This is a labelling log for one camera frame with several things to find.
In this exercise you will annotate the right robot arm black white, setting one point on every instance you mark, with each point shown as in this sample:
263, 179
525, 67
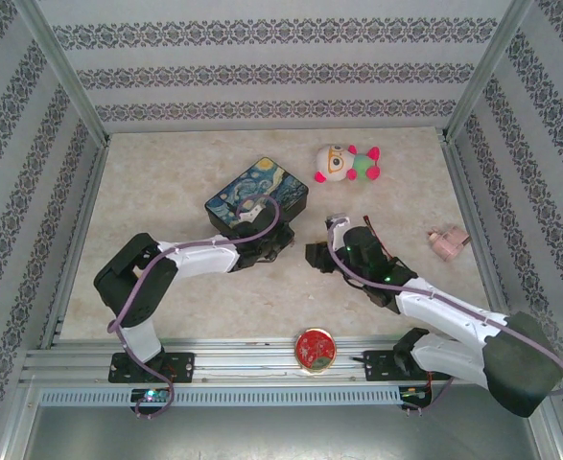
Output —
453, 316

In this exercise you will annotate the grey metal sheet shelf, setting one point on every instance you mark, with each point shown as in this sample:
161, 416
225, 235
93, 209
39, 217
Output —
281, 436

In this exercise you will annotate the aluminium frame post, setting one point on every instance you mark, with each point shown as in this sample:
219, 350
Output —
65, 72
487, 67

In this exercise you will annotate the starry night painted tin box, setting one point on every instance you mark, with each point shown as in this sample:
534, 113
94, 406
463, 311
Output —
257, 189

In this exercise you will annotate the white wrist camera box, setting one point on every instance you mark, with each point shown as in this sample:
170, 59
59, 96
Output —
250, 214
337, 219

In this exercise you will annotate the aluminium side rail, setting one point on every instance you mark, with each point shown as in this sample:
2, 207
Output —
477, 215
77, 239

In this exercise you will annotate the small circuit board with leds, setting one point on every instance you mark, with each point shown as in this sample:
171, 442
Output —
151, 395
415, 394

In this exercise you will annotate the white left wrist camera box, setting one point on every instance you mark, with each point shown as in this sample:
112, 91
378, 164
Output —
250, 214

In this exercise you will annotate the red round tin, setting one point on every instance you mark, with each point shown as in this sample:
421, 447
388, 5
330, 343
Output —
315, 351

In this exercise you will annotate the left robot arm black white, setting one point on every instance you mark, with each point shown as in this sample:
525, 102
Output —
199, 256

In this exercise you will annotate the aluminium front rail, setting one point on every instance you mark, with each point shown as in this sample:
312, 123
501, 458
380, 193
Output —
252, 364

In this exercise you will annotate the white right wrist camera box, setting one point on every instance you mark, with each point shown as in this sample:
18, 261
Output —
337, 219

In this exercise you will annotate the white plush toy pink limbs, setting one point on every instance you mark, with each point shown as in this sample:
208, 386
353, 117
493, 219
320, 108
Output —
338, 163

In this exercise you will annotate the pink plastic object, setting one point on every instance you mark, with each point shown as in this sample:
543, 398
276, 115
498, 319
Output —
449, 242

